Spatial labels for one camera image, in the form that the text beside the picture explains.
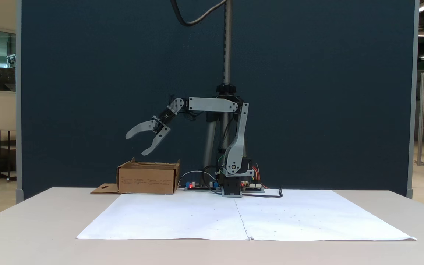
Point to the blue circuit board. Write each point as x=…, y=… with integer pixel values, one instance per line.
x=197, y=188

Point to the brown cardboard box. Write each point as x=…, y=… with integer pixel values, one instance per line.
x=145, y=180

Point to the grey slim gripper finger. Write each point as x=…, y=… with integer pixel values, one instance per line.
x=159, y=138

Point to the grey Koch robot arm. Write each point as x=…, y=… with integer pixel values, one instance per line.
x=212, y=105

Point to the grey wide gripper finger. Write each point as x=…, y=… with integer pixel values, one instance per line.
x=142, y=127

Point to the dark blue partition panel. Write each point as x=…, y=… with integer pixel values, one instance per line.
x=87, y=92

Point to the framed wall window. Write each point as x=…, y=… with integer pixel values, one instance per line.
x=6, y=59

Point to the white paper sheet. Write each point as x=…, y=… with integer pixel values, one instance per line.
x=182, y=217

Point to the metal camera stand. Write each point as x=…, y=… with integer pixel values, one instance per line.
x=226, y=55

